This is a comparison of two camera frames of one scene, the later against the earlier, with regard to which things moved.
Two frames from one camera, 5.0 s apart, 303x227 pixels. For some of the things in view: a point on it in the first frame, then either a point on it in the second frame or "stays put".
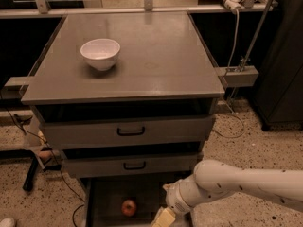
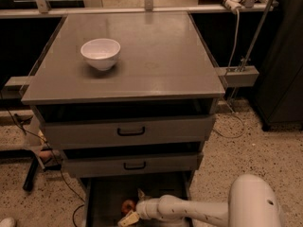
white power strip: x=234 y=2 stays put
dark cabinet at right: x=278 y=91 stays put
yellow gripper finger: x=164 y=218 to x=132 y=218
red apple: x=129 y=207 stays put
